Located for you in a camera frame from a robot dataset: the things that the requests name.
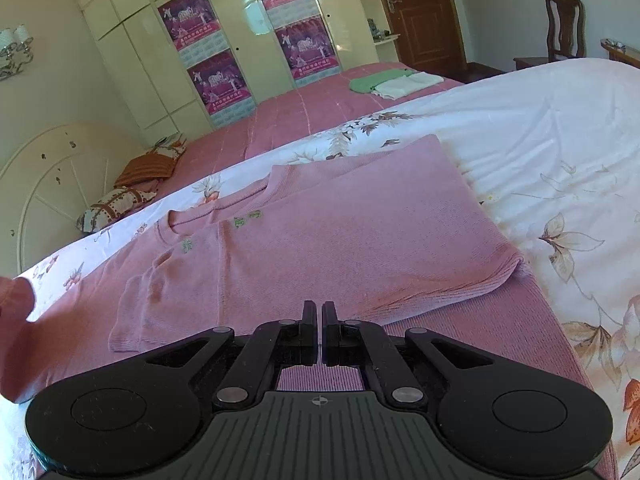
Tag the dark wooden chair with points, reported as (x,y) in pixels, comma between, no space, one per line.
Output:
(552,25)

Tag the floral pillow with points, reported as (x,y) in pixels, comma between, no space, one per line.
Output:
(172,147)

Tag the pink checked bedsheet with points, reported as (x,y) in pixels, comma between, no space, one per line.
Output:
(300,115)

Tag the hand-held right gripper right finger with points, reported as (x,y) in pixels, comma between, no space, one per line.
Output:
(328,322)

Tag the dark wooden side table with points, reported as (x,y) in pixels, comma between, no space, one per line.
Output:
(530,62)

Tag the wooden furniture edge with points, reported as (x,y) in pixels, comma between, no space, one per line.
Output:
(622,52)

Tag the cream corner shelf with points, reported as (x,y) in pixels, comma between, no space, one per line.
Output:
(377,37)

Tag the pink ribbed knit garment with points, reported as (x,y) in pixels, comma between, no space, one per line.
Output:
(475,330)

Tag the orange striped pillow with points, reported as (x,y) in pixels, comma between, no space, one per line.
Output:
(142,170)

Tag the brown wooden door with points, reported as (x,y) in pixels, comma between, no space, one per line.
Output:
(425,20)

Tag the cream round headboard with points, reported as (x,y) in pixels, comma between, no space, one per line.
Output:
(50,185)

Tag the brown white patterned pillow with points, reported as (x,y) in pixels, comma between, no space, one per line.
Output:
(112,207)

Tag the metal wall lamp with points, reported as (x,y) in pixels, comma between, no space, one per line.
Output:
(12,50)

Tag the white floral quilt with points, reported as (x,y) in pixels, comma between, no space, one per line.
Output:
(550,135)

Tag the green folded cloth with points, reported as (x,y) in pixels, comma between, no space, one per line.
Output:
(365,82)

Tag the cream wardrobe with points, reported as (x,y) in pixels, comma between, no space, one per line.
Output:
(140,50)

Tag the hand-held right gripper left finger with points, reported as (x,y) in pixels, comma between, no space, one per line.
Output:
(311,322)

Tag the white folded cloth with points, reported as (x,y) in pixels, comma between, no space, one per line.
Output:
(405,86)

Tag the pink short-sleeved knit top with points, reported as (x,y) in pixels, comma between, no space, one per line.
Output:
(325,220)

